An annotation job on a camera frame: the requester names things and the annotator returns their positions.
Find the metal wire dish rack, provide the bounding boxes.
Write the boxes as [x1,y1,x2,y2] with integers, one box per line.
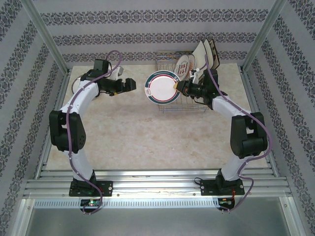
[154,50,214,114]

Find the aluminium side rail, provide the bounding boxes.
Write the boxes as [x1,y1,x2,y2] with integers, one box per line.
[239,68,281,177]
[34,68,72,180]

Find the white slotted cable duct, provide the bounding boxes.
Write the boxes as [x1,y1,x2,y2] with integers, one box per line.
[33,198,220,209]

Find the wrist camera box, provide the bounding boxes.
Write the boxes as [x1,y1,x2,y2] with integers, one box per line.
[189,68,200,85]
[113,65,124,81]

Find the round white plate green rim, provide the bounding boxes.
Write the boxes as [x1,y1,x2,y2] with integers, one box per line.
[70,77,83,95]

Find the aluminium frame post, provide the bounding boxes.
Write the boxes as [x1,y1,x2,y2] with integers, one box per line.
[21,0,71,74]
[239,0,288,74]

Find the grey metal panel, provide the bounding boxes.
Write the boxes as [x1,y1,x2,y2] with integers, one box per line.
[14,196,307,236]

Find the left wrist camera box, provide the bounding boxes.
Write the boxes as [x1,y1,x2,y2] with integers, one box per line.
[113,65,124,81]

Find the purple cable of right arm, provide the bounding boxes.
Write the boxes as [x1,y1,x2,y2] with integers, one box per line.
[196,54,270,214]

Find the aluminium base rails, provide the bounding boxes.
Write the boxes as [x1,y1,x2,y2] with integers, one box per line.
[23,168,291,197]

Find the round plate plain white centre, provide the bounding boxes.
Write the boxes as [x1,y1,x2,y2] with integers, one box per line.
[144,70,182,106]

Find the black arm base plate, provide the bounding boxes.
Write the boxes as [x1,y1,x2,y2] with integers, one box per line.
[200,178,246,197]
[68,180,114,197]

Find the round plate red character print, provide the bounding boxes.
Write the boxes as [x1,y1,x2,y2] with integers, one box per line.
[175,54,190,82]

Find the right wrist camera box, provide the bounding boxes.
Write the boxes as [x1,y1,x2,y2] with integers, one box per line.
[189,68,200,85]

